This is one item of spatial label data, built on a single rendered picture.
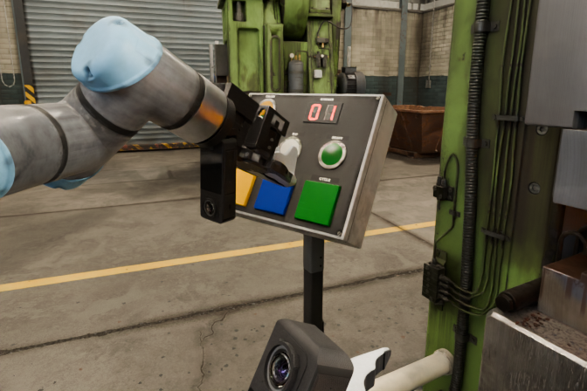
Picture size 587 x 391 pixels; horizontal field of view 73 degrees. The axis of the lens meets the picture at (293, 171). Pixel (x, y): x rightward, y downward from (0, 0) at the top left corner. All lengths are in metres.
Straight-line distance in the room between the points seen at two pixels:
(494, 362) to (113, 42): 0.60
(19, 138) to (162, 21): 7.91
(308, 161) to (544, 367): 0.47
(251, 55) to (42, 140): 4.91
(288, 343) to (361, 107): 0.60
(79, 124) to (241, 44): 4.85
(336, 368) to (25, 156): 0.28
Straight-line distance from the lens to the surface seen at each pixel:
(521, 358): 0.63
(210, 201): 0.53
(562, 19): 0.60
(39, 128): 0.40
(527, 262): 0.82
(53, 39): 8.30
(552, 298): 0.64
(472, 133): 0.82
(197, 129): 0.46
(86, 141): 0.44
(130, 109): 0.43
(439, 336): 1.02
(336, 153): 0.74
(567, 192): 0.60
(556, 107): 0.60
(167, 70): 0.43
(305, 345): 0.21
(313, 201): 0.72
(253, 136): 0.53
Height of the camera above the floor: 1.21
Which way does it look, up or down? 12 degrees down
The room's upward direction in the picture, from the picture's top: straight up
